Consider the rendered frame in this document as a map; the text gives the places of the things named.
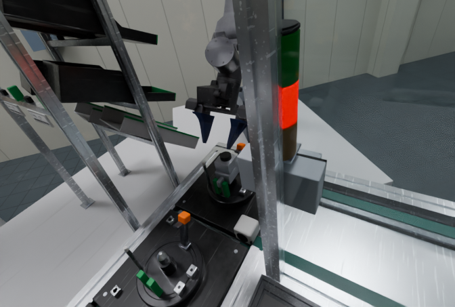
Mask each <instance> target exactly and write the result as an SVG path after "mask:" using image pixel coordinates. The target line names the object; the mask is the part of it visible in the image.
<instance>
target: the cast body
mask: <svg viewBox="0 0 455 307"><path fill-rule="evenodd" d="M214 164H215V169H216V171H215V175H216V178H217V179H218V181H217V186H218V187H219V188H221V187H222V185H221V184H222V183H223V181H225V182H227V183H228V184H231V183H232V181H233V180H234V178H235V177H236V176H237V175H238V173H239V167H238V160H237V156H236V155H233V154H231V153H230V152H228V151H225V152H222V153H221V154H220V155H219V157H218V158H217V159H216V160H215V162H214Z"/></svg>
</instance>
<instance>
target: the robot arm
mask: <svg viewBox="0 0 455 307"><path fill-rule="evenodd" d="M205 57H206V59H207V61H208V63H209V64H210V65H211V66H212V67H213V68H214V69H215V70H216V71H217V72H218V73H217V80H212V81H211V84H210V85H204V86H197V87H196V88H197V99H196V98H188V99H187V100H186V105H185V108H186V109H190V110H194V111H192V113H193V114H195V115H196V116H197V118H198V120H199V123H200V130H201V135H202V143H207V140H208V138H209V134H210V131H211V127H212V124H213V120H214V118H215V116H212V115H210V113H211V112H218V113H223V114H227V115H234V116H236V117H235V119H233V118H230V123H231V128H230V133H229V137H228V140H227V149H228V150H229V149H230V148H231V147H232V146H233V144H234V143H235V141H236V140H237V139H238V137H239V135H240V134H241V133H242V132H243V131H244V130H245V128H246V127H247V126H248V125H247V119H246V108H245V106H244V105H240V106H239V105H237V101H238V94H239V92H242V88H241V87H240V84H241V80H242V75H241V70H240V59H239V54H238V42H237V36H236V25H235V19H234V9H233V3H232V0H225V6H224V13H223V17H222V18H220V19H219V20H218V21H217V25H216V28H215V32H214V33H213V36H212V39H211V41H210V42H209V43H208V45H207V47H206V49H205ZM218 107H219V108H218ZM220 107H221V108H220ZM226 108H230V110H228V109H226Z"/></svg>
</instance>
